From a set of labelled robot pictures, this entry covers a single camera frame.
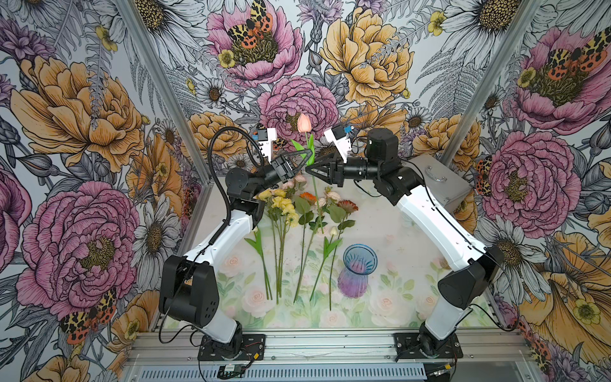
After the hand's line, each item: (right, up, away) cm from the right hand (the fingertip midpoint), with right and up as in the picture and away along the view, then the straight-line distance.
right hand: (308, 173), depth 65 cm
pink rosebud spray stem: (-8, -3, +47) cm, 48 cm away
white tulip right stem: (+7, -27, +30) cm, 41 cm away
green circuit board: (-25, -59, +8) cm, 64 cm away
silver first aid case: (+56, -1, +34) cm, 65 cm away
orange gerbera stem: (-2, -7, +40) cm, 41 cm away
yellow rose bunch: (-12, -13, +37) cm, 41 cm away
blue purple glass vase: (+15, -25, +7) cm, 30 cm away
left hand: (+2, +4, -1) cm, 5 cm away
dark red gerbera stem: (+9, -31, +27) cm, 42 cm away
